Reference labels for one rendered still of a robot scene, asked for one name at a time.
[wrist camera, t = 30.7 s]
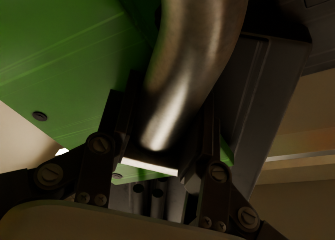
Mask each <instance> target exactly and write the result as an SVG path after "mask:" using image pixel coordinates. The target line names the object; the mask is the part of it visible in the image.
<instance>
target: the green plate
mask: <svg viewBox="0 0 335 240"><path fill-rule="evenodd" d="M160 4H161V0H0V101H2V102H3V103H4V104H6V105H7V106H8V107H10V108H11V109H13V110H14V111H15V112H17V113H18V114H19V115H21V116H22V117H23V118H25V119H26V120H27V121H29V122H30V123H32V124H33V125H34V126H36V127H37V128H38V129H40V130H41V131H42V132H44V133H45V134H46V135H48V136H49V137H51V138H52V139H53V140H55V141H56V142H57V143H59V144H60V145H61V146H63V147H64V148H65V149H67V150H68V151H69V150H71V149H73V148H76V147H78V146H80V145H82V144H84V143H85V142H86V139H87V138H88V136H89V135H91V134H92V133H95V132H97V131H98V128H99V125H100V122H101V118H102V115H103V112H104V108H105V105H106V102H107V99H108V95H109V92H110V89H113V90H117V91H121V92H125V89H126V85H127V81H128V77H129V74H130V70H131V69H132V70H136V71H139V72H140V75H143V76H144V77H145V74H146V71H147V68H148V65H149V62H150V59H151V56H152V53H153V50H154V47H155V44H156V40H157V37H158V34H159V31H158V29H157V27H156V25H155V20H156V19H155V11H156V9H157V8H158V7H159V6H160ZM144 77H143V80H144ZM142 83H143V81H142ZM220 160H221V161H222V162H224V163H225V164H226V165H228V166H229V167H231V166H234V154H233V152H232V151H231V149H230V148H229V146H228V145H227V143H226V142H225V140H224V139H223V137H222V136H221V135H220ZM169 176H172V175H169V174H164V173H160V172H156V171H152V170H147V169H143V168H139V167H134V166H130V165H126V164H121V163H118V164H117V166H116V169H115V171H114V172H113V173H112V179H111V183H113V184H114V185H119V184H126V183H132V182H138V181H144V180H150V179H157V178H163V177H169Z"/></svg>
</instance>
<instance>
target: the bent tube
mask: <svg viewBox="0 0 335 240"><path fill-rule="evenodd" d="M161 3H162V15H161V23H160V29H159V34H158V37H157V40H156V44H155V47H154V50H153V53H152V56H151V59H150V62H149V65H148V68H147V71H146V74H145V77H144V80H143V83H142V86H141V90H140V95H139V99H138V104H137V109H136V113H135V118H134V122H133V127H132V131H131V135H130V138H129V141H128V144H127V147H126V149H125V152H124V155H123V158H122V161H121V164H126V165H130V166H134V167H139V168H143V169H147V170H152V171H156V172H160V173H164V174H169V175H173V176H177V171H178V160H179V149H180V141H181V139H182V137H183V136H184V134H185V132H186V131H187V129H188V127H189V126H190V124H191V123H192V121H193V119H194V118H195V116H196V114H197V113H198V111H199V109H200V108H201V106H202V104H203V103H204V101H205V99H206V98H207V96H208V95H209V93H210V91H211V90H212V88H213V86H214V85H215V83H216V81H217V80H218V78H219V76H220V75H221V73H222V72H223V70H224V68H225V66H226V65H227V63H228V61H229V59H230V57H231V55H232V53H233V51H234V48H235V45H236V43H237V40H238V38H239V35H240V32H241V29H242V26H243V22H244V19H245V15H246V11H247V6H248V0H161Z"/></svg>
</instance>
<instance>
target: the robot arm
mask: <svg viewBox="0 0 335 240"><path fill-rule="evenodd" d="M143 77H144V76H143V75H140V72H139V71H136V70H132V69H131V70H130V74H129V77H128V81H127V85H126V89H125V92H121V91H117V90H113V89H110V92H109V95H108V99H107V102H106V105H105V108H104V112H103V115H102V118H101V122H100V125H99V128H98V131H97V132H95V133H92V134H91V135H89V136H88V138H87V139H86V142H85V143H84V144H82V145H80V146H78V147H76V148H73V149H71V150H69V151H67V152H65V153H63V154H61V155H59V156H56V157H54V158H52V159H50V160H48V161H46V162H44V163H42V164H40V165H39V166H38V167H37V168H33V169H27V168H25V169H20V170H16V171H11V172H6V173H1V174H0V240H290V239H288V238H287V237H286V236H284V235H283V234H282V233H281V232H279V231H278V230H277V229H275V228H274V227H273V226H272V225H270V224H269V223H268V222H266V221H265V220H263V221H262V220H261V219H260V218H259V215H258V213H257V212H256V210H255V209H254V208H253V207H252V206H251V204H250V203H249V202H248V201H247V200H246V198H245V197H244V196H243V195H242V194H241V192H240V191H239V190H238V189H237V188H236V187H235V185H234V184H233V183H232V172H231V170H230V168H229V167H228V165H226V164H225V163H224V162H222V161H221V160H220V119H219V118H217V117H214V93H213V92H210V93H209V95H208V96H207V98H206V99H205V101H204V103H203V104H202V106H201V108H200V109H199V111H198V113H197V114H196V116H195V118H194V119H193V121H192V123H191V124H190V126H189V127H188V129H187V131H186V132H185V134H184V136H183V137H182V139H181V141H180V149H179V160H178V171H177V176H178V177H180V183H182V184H184V187H185V189H186V190H187V191H186V195H185V200H184V206H183V211H182V217H181V222H180V223H176V222H171V221H166V220H161V219H156V218H151V217H147V216H142V215H137V214H132V213H127V212H123V211H118V210H113V209H109V208H108V204H109V196H110V188H111V179H112V173H113V172H114V171H115V169H116V166H117V164H118V163H121V161H122V158H123V155H124V152H125V149H126V147H127V144H128V141H129V138H130V135H131V131H132V127H133V122H134V118H135V113H136V109H137V104H138V99H139V95H140V90H141V86H142V81H143ZM75 193H76V194H75ZM73 194H75V200H74V202H70V201H63V200H64V199H66V198H68V197H69V196H71V195H73Z"/></svg>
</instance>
